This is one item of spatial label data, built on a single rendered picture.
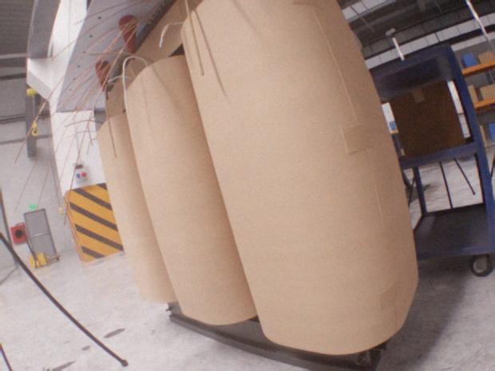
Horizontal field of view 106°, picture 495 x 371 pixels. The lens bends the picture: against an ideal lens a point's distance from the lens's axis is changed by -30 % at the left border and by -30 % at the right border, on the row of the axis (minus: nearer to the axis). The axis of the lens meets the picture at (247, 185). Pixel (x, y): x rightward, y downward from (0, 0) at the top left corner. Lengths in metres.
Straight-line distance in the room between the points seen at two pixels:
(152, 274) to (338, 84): 1.02
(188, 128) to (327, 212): 0.49
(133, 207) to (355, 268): 0.93
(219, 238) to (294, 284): 0.31
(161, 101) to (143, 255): 0.67
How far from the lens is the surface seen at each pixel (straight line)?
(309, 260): 0.52
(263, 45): 0.54
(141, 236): 1.18
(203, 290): 0.85
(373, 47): 13.17
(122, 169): 1.20
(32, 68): 6.96
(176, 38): 0.92
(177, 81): 0.86
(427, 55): 1.09
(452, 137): 1.26
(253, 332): 1.01
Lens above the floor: 0.61
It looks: level
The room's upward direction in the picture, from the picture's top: 16 degrees counter-clockwise
